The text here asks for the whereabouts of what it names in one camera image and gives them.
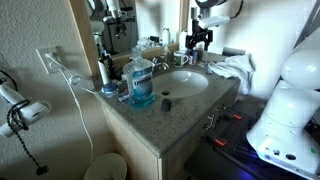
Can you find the clear glass bottle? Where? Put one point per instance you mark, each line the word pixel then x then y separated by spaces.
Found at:
pixel 166 51

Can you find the small black cap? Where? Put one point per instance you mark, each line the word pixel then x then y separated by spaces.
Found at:
pixel 166 105

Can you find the white terry towel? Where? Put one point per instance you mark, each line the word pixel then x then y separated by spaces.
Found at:
pixel 236 66

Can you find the blue white toothpaste tube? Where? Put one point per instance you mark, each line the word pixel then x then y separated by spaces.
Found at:
pixel 123 97

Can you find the chrome faucet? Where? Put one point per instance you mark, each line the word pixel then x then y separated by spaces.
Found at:
pixel 161 64

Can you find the beige granite vanity cabinet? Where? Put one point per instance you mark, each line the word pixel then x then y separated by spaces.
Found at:
pixel 133 150

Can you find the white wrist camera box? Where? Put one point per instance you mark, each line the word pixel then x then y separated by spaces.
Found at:
pixel 215 21

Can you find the white hair dryer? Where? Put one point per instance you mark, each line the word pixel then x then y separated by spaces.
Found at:
pixel 31 111

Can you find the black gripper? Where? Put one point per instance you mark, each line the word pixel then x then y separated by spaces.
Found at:
pixel 199 30

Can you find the blue round container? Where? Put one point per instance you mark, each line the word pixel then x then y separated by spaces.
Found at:
pixel 110 89

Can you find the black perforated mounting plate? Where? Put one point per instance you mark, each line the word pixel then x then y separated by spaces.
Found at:
pixel 233 133

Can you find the white wall outlet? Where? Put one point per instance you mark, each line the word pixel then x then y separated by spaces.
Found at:
pixel 45 65

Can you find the white oval sink basin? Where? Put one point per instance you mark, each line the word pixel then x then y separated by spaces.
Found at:
pixel 183 81

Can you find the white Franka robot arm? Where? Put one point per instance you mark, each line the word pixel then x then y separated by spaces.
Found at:
pixel 290 110

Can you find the white round trash can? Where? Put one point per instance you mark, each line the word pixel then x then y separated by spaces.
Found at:
pixel 106 168

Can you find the tall white plastic bottle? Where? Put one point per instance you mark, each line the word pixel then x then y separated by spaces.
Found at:
pixel 183 40

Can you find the blue mouthwash bottle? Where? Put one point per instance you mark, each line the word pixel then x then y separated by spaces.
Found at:
pixel 140 83

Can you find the wood framed wall mirror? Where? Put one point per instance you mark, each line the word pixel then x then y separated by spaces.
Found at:
pixel 150 16

